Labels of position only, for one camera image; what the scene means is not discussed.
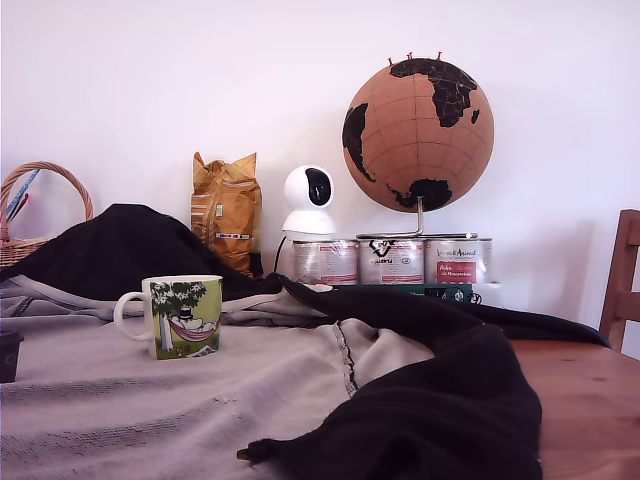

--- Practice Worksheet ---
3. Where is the grey coffee capsule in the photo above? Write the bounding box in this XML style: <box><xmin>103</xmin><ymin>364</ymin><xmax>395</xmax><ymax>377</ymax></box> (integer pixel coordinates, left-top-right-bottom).
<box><xmin>0</xmin><ymin>329</ymin><xmax>25</xmax><ymax>384</ymax></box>

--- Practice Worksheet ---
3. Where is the green illustrated coffee mug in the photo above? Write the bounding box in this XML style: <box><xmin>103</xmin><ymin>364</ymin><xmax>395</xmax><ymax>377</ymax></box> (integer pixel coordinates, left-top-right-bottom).
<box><xmin>113</xmin><ymin>274</ymin><xmax>224</xmax><ymax>361</ymax></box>

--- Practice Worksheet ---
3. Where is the silver tin with red label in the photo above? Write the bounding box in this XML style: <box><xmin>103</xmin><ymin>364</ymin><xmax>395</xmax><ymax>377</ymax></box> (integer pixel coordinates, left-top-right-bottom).
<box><xmin>291</xmin><ymin>239</ymin><xmax>360</xmax><ymax>286</ymax></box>
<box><xmin>424</xmin><ymin>237</ymin><xmax>494</xmax><ymax>285</ymax></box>

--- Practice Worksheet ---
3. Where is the silver tin with black logo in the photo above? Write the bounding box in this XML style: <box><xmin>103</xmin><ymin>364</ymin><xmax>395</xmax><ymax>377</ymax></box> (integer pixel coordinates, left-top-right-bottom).
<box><xmin>358</xmin><ymin>238</ymin><xmax>427</xmax><ymax>286</ymax></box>

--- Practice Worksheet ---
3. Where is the yellow paper food bag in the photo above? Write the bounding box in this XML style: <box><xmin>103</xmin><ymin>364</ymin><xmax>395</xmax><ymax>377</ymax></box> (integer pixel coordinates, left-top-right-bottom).
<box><xmin>190</xmin><ymin>151</ymin><xmax>263</xmax><ymax>279</ymax></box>

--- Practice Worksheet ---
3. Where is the dark green flat box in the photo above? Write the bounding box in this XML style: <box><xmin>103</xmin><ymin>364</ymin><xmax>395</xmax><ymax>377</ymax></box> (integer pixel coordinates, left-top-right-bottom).
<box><xmin>331</xmin><ymin>282</ymin><xmax>475</xmax><ymax>304</ymax></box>

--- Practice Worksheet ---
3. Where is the metal globe stand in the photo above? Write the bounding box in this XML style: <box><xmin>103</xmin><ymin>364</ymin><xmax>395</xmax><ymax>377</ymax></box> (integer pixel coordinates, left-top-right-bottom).
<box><xmin>355</xmin><ymin>195</ymin><xmax>479</xmax><ymax>241</ymax></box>

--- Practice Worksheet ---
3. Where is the cork globe with black continents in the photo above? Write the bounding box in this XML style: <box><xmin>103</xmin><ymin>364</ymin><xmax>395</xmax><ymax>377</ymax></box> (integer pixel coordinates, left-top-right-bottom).
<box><xmin>341</xmin><ymin>57</ymin><xmax>496</xmax><ymax>214</ymax></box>

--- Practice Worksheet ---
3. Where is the grey and black blanket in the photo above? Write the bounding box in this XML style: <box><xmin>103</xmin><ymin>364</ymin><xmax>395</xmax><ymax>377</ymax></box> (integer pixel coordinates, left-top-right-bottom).
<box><xmin>0</xmin><ymin>202</ymin><xmax>614</xmax><ymax>480</ymax></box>

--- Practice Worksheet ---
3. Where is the blue pen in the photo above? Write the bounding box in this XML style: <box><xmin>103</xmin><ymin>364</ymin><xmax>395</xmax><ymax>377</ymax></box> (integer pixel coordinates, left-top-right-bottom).
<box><xmin>4</xmin><ymin>168</ymin><xmax>41</xmax><ymax>221</ymax></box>

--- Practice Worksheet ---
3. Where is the brown wooden chair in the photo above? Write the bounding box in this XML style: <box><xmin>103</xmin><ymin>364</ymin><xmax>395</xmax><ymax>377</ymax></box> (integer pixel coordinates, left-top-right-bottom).
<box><xmin>598</xmin><ymin>208</ymin><xmax>640</xmax><ymax>356</ymax></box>

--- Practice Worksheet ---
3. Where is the white dome security camera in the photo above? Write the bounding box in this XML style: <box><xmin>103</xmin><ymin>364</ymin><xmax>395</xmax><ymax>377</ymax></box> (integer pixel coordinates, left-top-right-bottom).
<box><xmin>281</xmin><ymin>164</ymin><xmax>338</xmax><ymax>243</ymax></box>

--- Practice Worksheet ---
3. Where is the black camera cable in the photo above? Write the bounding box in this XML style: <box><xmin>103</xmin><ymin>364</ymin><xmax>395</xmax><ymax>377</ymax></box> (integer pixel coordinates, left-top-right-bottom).
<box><xmin>272</xmin><ymin>233</ymin><xmax>289</xmax><ymax>275</ymax></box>

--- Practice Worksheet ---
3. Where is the wicker basket with handle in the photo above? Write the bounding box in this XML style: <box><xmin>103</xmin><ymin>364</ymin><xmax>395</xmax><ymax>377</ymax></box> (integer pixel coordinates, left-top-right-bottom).
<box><xmin>0</xmin><ymin>160</ymin><xmax>96</xmax><ymax>270</ymax></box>

